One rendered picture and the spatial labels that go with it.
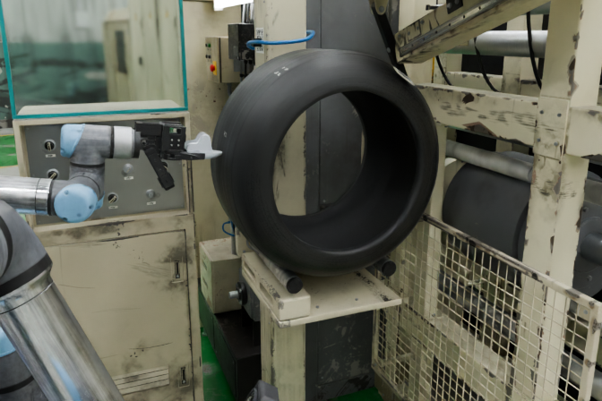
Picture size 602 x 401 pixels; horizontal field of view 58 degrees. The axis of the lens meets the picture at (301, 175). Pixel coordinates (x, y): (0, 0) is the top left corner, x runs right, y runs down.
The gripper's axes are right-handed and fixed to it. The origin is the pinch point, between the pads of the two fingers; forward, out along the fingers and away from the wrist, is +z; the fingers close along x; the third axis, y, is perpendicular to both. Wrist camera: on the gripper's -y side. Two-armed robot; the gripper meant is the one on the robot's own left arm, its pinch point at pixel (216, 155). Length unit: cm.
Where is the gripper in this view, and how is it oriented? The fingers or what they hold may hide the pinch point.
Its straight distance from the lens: 137.5
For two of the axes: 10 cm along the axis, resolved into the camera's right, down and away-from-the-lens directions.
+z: 9.2, 0.3, 3.9
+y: 1.1, -9.7, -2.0
